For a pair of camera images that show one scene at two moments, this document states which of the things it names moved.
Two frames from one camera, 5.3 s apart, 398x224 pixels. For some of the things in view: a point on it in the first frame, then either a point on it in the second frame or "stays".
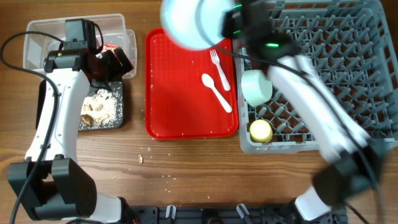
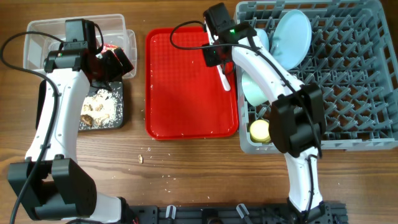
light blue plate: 193,24 → 291,39
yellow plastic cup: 260,131 stays
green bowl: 256,86 stays
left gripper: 118,70 stays
